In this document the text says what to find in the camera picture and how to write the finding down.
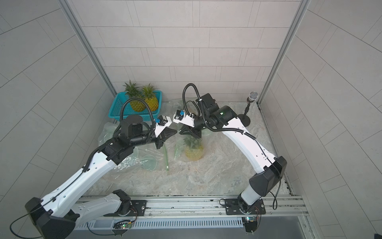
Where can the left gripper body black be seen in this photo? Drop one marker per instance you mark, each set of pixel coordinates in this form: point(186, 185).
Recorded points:
point(145, 139)

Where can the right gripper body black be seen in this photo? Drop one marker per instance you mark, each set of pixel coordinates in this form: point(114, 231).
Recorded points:
point(203, 123)

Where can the clear zip-top bag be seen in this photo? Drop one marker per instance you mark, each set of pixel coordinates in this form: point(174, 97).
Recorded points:
point(109, 131)
point(179, 151)
point(145, 157)
point(169, 108)

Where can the pineapple yellow orange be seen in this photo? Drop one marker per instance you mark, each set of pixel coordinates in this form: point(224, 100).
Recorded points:
point(150, 97)

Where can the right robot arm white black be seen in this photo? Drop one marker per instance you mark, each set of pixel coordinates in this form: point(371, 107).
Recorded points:
point(269, 169)

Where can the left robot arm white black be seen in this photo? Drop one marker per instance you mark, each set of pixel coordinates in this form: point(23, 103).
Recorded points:
point(58, 213)

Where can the teal plastic basket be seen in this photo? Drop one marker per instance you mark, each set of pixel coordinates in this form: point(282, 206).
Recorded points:
point(121, 98)

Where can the black microphone stand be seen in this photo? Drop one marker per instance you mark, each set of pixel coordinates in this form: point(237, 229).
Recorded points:
point(244, 118)

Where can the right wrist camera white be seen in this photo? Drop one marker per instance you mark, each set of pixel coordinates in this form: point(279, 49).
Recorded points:
point(181, 117)

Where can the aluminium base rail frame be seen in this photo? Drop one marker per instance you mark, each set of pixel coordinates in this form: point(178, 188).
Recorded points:
point(181, 212)

